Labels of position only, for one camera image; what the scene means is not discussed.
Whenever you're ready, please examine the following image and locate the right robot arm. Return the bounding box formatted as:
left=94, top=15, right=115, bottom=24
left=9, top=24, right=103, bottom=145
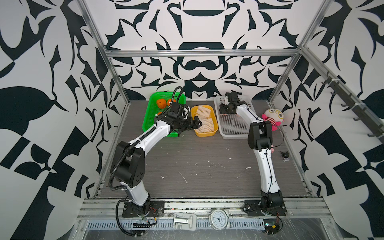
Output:
left=219, top=92, right=284, bottom=213

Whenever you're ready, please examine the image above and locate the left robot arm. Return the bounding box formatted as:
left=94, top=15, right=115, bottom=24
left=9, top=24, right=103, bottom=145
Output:
left=108, top=102, right=203, bottom=207

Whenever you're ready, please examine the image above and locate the black hook rail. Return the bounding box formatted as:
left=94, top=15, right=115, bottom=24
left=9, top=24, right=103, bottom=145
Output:
left=321, top=70, right=384, bottom=145

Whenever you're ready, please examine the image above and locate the pink white plush toy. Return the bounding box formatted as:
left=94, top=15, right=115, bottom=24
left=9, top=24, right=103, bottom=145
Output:
left=262, top=109, right=285, bottom=131

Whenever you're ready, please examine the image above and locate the green plastic basket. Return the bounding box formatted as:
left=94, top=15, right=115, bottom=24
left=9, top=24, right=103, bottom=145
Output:
left=142, top=92, right=187, bottom=138

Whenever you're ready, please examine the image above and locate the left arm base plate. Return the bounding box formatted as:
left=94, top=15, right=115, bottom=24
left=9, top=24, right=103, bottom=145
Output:
left=122, top=200, right=165, bottom=218

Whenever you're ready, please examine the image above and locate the small green circuit board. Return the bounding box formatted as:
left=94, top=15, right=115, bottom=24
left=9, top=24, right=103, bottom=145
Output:
left=262, top=219, right=282, bottom=236

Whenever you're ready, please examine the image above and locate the yellow plastic tray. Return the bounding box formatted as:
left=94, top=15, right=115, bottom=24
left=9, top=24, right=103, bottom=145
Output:
left=191, top=105, right=219, bottom=138

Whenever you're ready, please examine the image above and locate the white foam net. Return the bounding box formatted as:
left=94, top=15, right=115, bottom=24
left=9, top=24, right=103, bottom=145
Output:
left=196, top=106, right=212, bottom=119
left=196, top=118, right=215, bottom=133

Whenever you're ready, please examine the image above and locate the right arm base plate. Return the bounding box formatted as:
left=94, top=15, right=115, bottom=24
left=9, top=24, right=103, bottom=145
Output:
left=242, top=199, right=287, bottom=217

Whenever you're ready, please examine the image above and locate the small black toy figure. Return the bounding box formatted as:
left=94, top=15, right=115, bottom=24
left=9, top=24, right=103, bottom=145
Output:
left=281, top=151, right=290, bottom=162

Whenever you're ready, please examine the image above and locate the orange toy fruit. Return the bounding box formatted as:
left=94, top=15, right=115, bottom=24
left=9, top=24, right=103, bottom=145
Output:
left=156, top=99, right=168, bottom=109

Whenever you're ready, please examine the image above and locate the white analog clock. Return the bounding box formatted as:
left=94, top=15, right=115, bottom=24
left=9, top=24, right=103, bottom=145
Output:
left=209, top=209, right=230, bottom=231

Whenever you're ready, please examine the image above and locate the white perforated plastic basket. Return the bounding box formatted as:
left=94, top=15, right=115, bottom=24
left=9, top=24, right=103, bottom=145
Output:
left=214, top=95, right=263, bottom=140

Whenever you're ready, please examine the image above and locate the left black corrugated cable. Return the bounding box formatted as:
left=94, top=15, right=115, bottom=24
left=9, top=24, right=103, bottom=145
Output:
left=107, top=86, right=190, bottom=238

